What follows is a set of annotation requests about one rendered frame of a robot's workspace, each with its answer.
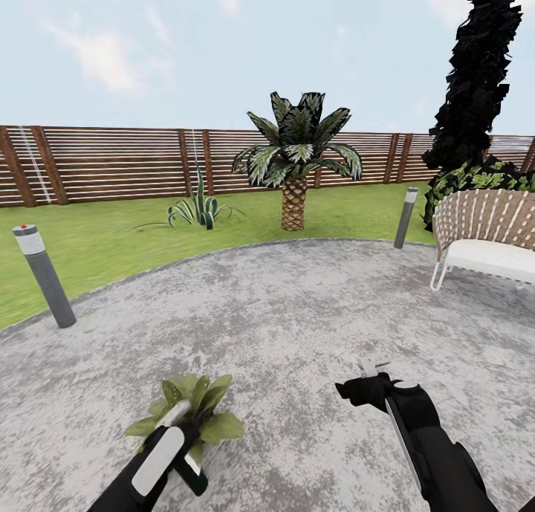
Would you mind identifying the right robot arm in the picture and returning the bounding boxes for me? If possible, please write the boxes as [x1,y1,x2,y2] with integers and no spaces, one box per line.
[335,352,499,512]

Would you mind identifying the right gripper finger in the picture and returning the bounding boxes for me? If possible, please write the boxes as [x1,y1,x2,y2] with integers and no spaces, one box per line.
[335,379,351,400]

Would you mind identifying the insectifuge atomizer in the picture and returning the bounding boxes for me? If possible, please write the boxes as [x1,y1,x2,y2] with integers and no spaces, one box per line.
[174,453,209,496]

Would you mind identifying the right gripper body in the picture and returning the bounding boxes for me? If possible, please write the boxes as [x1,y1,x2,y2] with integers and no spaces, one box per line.
[345,372,390,410]

